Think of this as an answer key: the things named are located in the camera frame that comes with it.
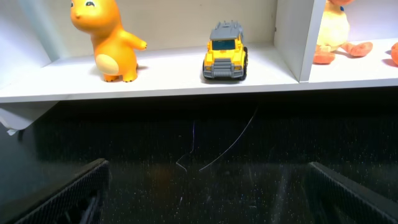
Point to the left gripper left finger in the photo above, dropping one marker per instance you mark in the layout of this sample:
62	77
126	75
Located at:
62	199

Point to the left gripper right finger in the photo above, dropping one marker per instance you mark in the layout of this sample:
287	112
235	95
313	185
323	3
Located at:
342	202

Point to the white shelf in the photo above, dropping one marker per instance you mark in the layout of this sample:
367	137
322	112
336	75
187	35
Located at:
174	77

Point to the orange rubber toy animal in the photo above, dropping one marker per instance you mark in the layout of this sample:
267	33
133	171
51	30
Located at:
109	40

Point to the yellow plush duck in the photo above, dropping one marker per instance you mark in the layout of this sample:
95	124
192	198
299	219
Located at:
332	28

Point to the grey and yellow toy truck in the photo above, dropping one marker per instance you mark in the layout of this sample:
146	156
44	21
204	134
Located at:
225	56

